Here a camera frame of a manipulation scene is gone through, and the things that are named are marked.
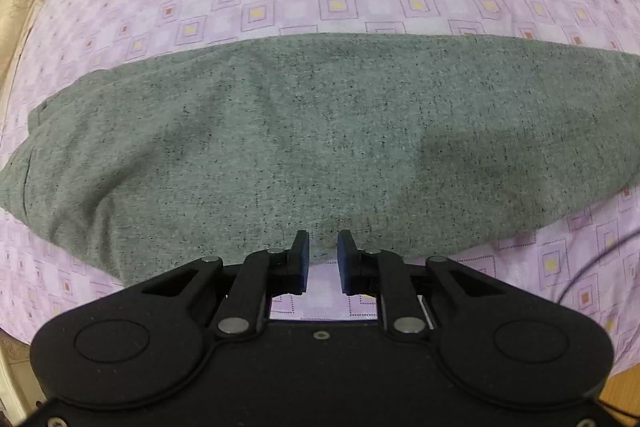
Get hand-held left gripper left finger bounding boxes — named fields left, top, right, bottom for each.
left=122, top=230, right=311, bottom=340

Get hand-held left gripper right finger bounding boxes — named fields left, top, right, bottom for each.
left=337, top=230, right=507, bottom=343

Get grey speckled pants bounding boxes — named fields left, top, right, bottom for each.
left=0, top=32, right=640, bottom=289

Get cream satin bed cover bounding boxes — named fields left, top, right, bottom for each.
left=0, top=0, right=47, bottom=110

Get black cable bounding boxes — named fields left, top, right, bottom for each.
left=556, top=227, right=640, bottom=308

